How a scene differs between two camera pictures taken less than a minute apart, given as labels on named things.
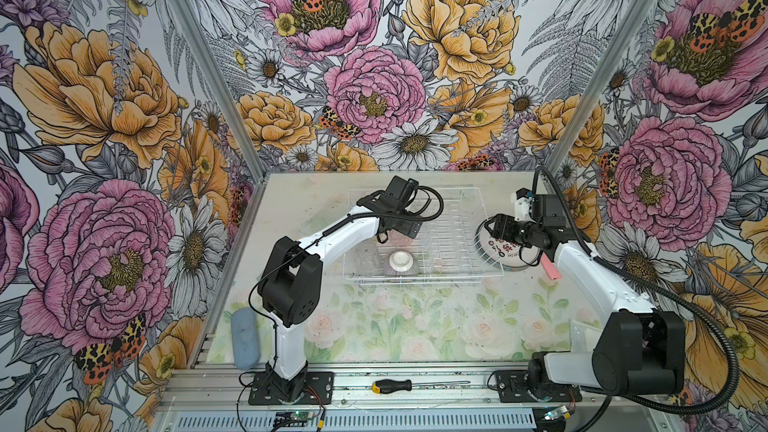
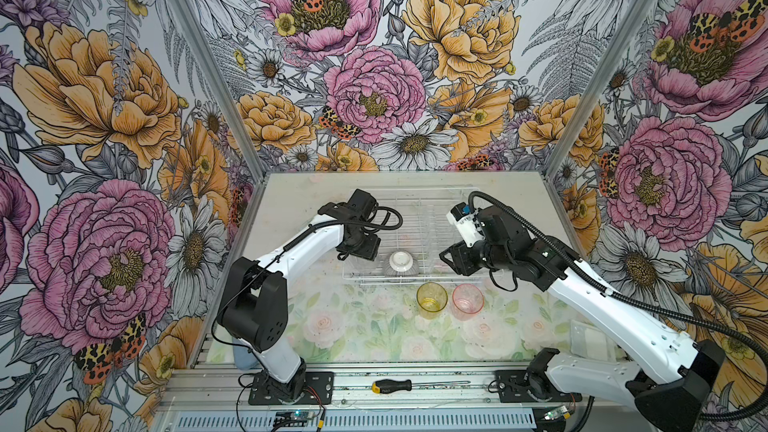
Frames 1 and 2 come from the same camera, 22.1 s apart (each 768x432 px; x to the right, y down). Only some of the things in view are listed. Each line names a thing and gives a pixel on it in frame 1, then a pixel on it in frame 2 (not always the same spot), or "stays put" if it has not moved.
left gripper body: (406, 227) to (360, 245)
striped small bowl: (401, 263) stays put
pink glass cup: (397, 239) to (467, 300)
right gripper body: (521, 232) to (481, 255)
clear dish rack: (456, 244) stays put
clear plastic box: (583, 337) stays put
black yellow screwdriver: (401, 385) stays put
